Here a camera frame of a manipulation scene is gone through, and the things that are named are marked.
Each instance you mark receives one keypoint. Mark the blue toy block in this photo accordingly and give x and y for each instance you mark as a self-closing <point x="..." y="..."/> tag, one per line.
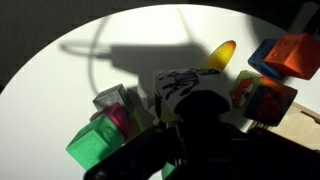
<point x="261" y="61"/>

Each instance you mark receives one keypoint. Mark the checkered zebra picture block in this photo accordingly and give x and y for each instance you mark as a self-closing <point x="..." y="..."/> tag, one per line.
<point x="186" y="83"/>

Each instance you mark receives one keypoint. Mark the yellow toy banana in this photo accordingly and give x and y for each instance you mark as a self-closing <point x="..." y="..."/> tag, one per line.
<point x="221" y="55"/>

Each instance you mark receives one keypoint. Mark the green plastic bowl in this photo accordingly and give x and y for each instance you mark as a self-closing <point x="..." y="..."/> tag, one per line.
<point x="168" y="171"/>

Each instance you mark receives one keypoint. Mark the light wooden tray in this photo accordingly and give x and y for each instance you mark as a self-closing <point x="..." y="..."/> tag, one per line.
<point x="296" y="128"/>

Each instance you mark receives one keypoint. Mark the small magenta block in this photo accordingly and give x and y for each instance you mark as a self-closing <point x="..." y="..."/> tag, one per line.
<point x="118" y="118"/>

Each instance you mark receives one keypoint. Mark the small grey block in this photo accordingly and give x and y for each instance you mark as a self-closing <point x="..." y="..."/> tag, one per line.
<point x="110" y="96"/>

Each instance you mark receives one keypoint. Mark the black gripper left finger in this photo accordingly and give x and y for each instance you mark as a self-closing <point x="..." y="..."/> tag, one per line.
<point x="143" y="153"/>

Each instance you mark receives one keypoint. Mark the orange toy block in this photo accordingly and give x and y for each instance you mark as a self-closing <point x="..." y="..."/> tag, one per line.
<point x="295" y="55"/>

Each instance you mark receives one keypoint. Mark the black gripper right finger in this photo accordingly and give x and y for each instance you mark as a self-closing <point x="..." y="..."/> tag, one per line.
<point x="203" y="106"/>

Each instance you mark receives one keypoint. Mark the colourful picture cube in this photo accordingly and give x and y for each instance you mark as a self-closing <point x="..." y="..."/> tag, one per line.
<point x="266" y="100"/>

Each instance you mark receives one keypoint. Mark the small lime block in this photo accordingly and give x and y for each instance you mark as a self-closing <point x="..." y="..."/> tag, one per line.
<point x="141" y="118"/>

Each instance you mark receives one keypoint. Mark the small green block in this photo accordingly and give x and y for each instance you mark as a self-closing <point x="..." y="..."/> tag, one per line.
<point x="93" y="143"/>

